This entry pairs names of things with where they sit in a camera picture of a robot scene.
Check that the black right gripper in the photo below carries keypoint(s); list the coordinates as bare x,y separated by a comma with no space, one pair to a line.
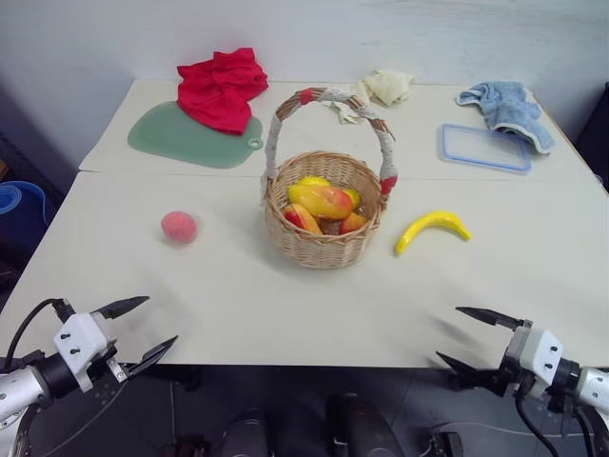
510,366

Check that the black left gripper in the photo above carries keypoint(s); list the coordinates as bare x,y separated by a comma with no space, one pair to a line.
113,363

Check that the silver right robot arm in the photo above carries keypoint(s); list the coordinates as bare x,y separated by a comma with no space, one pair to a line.
592,385

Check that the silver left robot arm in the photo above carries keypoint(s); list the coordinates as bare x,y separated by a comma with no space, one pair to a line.
21,381

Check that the small yellow fruit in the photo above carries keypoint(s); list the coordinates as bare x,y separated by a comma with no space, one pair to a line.
353,196

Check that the bumpy yellow fruit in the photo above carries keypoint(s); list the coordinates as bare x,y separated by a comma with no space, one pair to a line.
315,181

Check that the pink peach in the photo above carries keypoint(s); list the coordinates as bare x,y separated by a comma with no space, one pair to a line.
178,227

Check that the yellow banana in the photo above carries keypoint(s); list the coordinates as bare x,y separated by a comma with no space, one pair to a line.
430,224

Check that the dark rounded shape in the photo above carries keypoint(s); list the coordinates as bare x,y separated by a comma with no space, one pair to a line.
243,433

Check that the small red yellow mango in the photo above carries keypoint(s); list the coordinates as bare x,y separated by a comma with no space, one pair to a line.
302,219
353,223

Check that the blue bucket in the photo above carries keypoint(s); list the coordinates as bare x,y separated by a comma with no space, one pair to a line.
21,202

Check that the clear lid with blue rim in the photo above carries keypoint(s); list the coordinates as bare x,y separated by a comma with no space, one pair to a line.
485,148

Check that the green cutting board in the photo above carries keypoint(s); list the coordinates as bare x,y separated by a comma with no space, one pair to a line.
190,143

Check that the large yellow red mango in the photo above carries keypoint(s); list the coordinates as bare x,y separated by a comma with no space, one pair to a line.
322,200

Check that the light blue towel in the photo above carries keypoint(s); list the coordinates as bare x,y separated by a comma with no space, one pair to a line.
511,112

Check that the red cloth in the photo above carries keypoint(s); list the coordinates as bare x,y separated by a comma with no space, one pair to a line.
221,90

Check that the cream cloth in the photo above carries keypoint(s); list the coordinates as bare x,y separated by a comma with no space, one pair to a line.
387,85

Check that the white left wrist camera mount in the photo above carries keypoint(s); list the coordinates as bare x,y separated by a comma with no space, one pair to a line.
81,335

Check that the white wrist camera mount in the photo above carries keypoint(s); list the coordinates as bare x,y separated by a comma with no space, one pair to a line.
540,352
81,335

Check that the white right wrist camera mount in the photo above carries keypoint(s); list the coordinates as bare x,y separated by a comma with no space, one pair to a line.
540,352

